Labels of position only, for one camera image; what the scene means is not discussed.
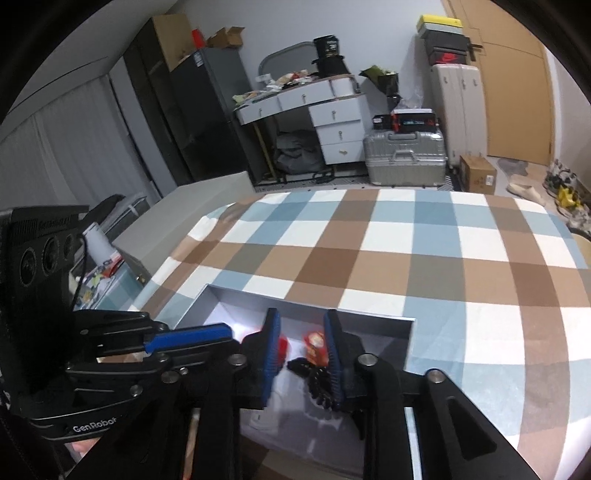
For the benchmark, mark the red snack packet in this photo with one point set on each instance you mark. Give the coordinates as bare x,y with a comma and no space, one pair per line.
315,347

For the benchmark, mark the bouquet in black wrap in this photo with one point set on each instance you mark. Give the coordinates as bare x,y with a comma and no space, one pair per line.
383,83

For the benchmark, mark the yellow shoe box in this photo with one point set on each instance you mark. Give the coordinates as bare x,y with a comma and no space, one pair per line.
438,23

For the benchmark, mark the dark wardrobe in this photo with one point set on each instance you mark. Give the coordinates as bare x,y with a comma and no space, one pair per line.
147,115

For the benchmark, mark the beige slipper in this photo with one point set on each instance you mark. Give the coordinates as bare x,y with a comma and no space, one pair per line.
526,193

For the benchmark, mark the brown cardboard box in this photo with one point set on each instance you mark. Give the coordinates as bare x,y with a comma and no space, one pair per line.
478,174

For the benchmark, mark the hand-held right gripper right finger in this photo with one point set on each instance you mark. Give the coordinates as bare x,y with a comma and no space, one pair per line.
333,364

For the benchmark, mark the red carton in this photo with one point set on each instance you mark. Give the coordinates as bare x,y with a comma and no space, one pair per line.
197,39

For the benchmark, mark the silver rectangular box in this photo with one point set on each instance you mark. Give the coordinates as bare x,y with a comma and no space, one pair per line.
388,337

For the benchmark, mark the silver ribbed suitcase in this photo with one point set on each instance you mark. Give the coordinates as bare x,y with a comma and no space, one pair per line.
406,159

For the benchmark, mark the grey fur rug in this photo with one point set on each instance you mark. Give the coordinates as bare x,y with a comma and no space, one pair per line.
512,167

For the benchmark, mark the checked tablecloth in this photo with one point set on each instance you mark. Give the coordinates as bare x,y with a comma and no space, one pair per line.
415,240

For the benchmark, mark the flat cardboard sheet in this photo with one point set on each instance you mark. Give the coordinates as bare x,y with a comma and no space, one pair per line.
173,41

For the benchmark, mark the grey arched mirror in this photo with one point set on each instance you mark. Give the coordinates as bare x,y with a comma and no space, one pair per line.
286,60

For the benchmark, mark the red curved hair clip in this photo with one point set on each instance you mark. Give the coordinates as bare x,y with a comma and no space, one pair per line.
282,348

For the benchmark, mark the black and red box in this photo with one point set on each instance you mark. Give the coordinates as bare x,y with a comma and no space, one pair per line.
413,121

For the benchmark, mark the white curtain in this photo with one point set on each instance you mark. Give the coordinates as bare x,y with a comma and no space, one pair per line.
69,147

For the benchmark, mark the grey clothes heap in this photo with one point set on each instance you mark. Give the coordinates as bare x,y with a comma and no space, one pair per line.
298,152

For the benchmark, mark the black shoe box red logo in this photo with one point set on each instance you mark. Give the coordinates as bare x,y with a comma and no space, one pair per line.
445,55

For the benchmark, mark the white upright suitcase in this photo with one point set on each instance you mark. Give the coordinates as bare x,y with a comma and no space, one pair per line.
457,110

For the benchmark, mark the desk clutter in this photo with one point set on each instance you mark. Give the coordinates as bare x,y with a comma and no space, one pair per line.
277,87

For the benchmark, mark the black bag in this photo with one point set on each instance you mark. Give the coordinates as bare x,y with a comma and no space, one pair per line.
330,67

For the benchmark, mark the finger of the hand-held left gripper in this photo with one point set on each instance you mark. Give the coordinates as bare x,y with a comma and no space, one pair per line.
189,338
120,374

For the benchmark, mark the black labelled tub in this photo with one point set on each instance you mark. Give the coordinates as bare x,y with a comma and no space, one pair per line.
326,47

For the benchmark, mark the white desk with drawers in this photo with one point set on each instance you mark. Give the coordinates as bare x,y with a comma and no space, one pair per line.
334,113

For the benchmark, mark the colourful toy clutter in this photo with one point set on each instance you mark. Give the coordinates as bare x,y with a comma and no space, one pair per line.
99,274

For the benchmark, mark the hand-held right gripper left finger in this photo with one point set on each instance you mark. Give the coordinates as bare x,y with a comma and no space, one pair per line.
271,360

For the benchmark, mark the small black box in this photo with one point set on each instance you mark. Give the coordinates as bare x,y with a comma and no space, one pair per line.
382,122

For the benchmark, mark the pile of sandals and shoes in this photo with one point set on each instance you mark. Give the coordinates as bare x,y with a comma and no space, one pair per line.
565,189

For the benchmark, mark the white bottle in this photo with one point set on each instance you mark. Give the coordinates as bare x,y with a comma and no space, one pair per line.
99,242

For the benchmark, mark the open cardboard box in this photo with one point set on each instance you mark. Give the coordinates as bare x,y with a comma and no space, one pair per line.
226,39

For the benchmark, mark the black refrigerator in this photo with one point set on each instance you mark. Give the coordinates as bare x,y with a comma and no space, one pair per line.
207,115

